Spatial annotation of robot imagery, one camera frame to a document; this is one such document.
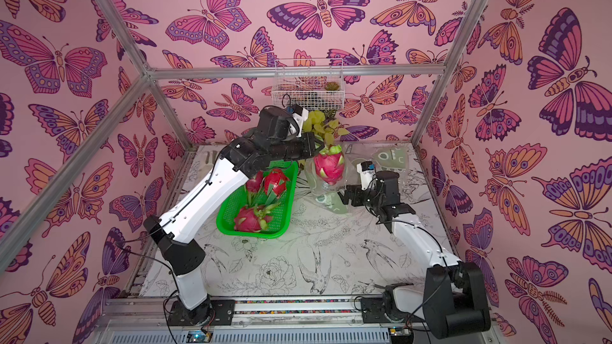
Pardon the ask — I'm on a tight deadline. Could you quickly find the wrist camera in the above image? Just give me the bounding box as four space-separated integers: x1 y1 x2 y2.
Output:
286 104 309 137
355 161 376 190

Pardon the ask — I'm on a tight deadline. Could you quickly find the potted green leafy plant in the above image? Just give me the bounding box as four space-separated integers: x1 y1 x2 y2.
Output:
302 110 350 148

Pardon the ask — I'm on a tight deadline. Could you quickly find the green plastic basket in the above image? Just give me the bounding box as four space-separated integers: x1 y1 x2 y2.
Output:
216 161 299 239

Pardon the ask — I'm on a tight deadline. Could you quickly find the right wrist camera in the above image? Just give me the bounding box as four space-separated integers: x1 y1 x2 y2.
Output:
355 161 376 190

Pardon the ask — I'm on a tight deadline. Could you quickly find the clear zip-top bag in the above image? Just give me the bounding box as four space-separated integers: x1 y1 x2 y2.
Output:
345 143 414 178

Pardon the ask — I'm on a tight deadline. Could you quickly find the red dragon fruit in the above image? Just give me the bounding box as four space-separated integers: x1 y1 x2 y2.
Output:
245 170 264 205
234 205 273 233
264 168 288 198

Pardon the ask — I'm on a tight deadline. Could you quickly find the white wire wall basket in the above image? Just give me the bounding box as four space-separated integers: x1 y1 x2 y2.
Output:
270 57 346 111

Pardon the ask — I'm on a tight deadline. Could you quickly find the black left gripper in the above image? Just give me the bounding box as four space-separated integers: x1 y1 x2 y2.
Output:
267 134 326 166

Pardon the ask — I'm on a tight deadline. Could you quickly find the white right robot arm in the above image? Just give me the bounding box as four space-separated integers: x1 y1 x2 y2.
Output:
340 162 491 339

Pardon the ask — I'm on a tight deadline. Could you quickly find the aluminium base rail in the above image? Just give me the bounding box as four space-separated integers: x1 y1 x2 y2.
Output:
95 295 498 344

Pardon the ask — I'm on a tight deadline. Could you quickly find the aluminium frame post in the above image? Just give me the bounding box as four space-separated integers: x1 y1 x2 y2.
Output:
94 0 193 150

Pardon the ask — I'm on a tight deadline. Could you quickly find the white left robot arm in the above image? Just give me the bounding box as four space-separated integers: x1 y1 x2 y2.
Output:
144 105 323 325

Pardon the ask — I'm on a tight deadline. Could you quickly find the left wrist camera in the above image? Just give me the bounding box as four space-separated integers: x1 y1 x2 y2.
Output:
286 104 309 137

